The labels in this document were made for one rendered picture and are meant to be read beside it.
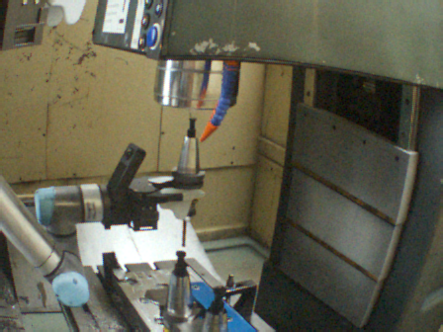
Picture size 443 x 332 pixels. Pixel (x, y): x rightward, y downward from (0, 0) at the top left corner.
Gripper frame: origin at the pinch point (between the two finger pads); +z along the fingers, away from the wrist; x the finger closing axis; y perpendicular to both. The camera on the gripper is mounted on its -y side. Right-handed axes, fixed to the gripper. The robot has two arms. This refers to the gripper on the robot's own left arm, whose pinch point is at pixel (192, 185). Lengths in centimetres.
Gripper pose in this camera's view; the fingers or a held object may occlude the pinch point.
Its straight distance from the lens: 101.3
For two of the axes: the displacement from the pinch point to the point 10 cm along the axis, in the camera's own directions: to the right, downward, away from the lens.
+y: -0.9, 9.5, 3.1
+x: 4.7, 3.1, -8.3
